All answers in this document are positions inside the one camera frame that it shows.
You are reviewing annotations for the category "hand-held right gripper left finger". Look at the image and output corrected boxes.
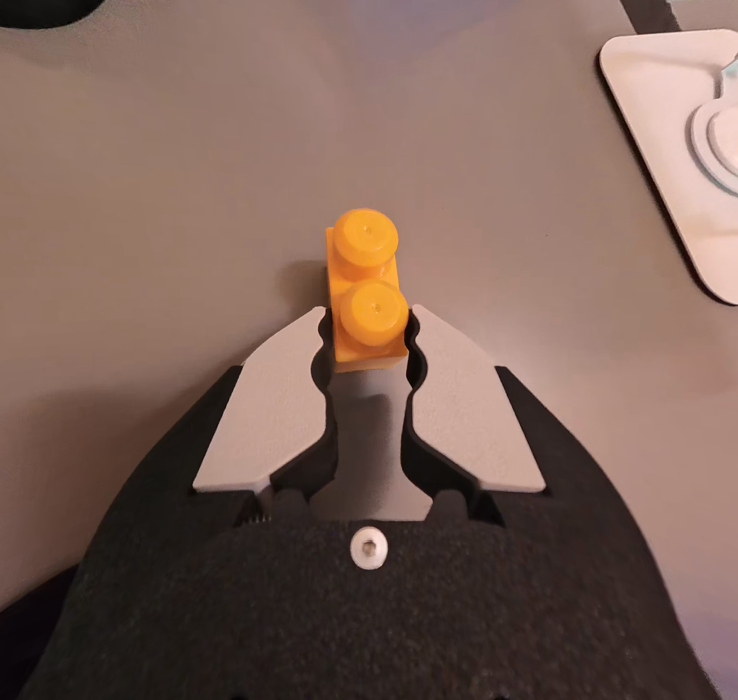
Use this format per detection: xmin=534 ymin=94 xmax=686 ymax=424
xmin=192 ymin=306 xmax=339 ymax=496

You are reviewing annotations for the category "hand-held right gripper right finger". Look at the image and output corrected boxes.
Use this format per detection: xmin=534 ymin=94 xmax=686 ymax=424
xmin=402 ymin=303 xmax=547 ymax=510

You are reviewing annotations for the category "orange two-stud mega block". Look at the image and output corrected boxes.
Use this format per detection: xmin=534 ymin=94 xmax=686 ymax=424
xmin=324 ymin=208 xmax=411 ymax=373

